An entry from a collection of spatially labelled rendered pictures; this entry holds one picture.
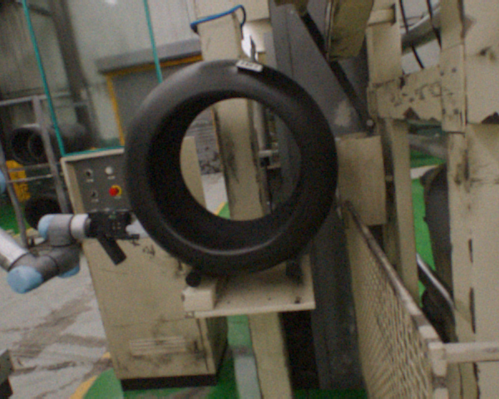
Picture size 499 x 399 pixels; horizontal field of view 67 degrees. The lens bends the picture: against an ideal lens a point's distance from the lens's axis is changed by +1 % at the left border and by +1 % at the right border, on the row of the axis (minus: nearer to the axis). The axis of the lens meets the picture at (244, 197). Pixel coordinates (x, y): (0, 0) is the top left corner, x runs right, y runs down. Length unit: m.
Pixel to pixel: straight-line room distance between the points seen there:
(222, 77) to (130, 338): 1.54
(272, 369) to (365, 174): 0.85
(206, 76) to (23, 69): 11.83
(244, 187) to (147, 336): 1.05
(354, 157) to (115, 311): 1.41
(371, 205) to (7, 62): 12.23
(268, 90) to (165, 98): 0.25
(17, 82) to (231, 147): 11.65
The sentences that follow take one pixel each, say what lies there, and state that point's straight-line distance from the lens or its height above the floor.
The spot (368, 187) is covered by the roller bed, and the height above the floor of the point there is 1.03.
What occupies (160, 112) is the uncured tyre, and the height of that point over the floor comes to 1.36.
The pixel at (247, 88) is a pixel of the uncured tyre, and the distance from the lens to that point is 0.92.
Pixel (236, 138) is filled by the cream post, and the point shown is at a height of 1.25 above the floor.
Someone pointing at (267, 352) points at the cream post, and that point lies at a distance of 1.60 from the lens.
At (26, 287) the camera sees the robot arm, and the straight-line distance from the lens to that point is 1.19.
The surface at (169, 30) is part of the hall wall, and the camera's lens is 10.91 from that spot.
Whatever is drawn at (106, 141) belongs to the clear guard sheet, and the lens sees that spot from 1.88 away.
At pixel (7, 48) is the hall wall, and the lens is 13.00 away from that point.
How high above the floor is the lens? 1.31
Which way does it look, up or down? 11 degrees down
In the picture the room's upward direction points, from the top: 9 degrees counter-clockwise
